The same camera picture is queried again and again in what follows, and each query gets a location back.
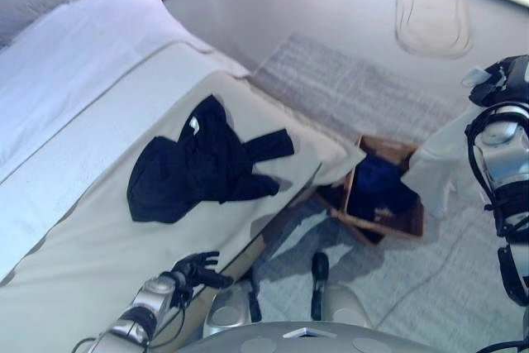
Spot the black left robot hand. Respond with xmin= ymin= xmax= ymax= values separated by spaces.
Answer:
xmin=171 ymin=250 xmax=235 ymax=290

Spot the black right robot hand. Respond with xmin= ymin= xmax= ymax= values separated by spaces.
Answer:
xmin=469 ymin=55 xmax=529 ymax=108

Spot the black garment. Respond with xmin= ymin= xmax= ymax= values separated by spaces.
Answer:
xmin=126 ymin=94 xmax=296 ymax=224

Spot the white garment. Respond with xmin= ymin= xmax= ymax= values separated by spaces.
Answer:
xmin=406 ymin=101 xmax=477 ymax=221

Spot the navy blue garment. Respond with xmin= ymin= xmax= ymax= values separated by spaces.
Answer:
xmin=348 ymin=154 xmax=419 ymax=222

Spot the bed with beige cover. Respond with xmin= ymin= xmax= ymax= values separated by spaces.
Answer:
xmin=0 ymin=41 xmax=365 ymax=353

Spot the brown wicker basket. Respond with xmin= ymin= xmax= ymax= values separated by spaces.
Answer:
xmin=315 ymin=134 xmax=426 ymax=246

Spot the cream oval rug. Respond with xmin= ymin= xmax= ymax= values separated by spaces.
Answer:
xmin=395 ymin=0 xmax=473 ymax=57

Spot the blue-grey patterned mat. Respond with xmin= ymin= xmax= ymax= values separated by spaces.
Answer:
xmin=247 ymin=199 xmax=385 ymax=325

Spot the grey robot torso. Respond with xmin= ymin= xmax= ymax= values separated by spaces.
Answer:
xmin=177 ymin=321 xmax=450 ymax=353

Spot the robot right leg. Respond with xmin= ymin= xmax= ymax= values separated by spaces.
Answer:
xmin=308 ymin=250 xmax=376 ymax=330

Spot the grey striped area rug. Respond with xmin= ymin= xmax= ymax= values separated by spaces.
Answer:
xmin=250 ymin=33 xmax=529 ymax=353

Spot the white duvet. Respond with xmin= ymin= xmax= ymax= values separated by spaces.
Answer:
xmin=0 ymin=0 xmax=251 ymax=185

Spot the wooden bed frame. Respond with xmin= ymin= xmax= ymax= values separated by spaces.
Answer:
xmin=221 ymin=162 xmax=326 ymax=290

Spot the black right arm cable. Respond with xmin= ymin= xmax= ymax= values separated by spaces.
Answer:
xmin=464 ymin=111 xmax=503 ymax=209

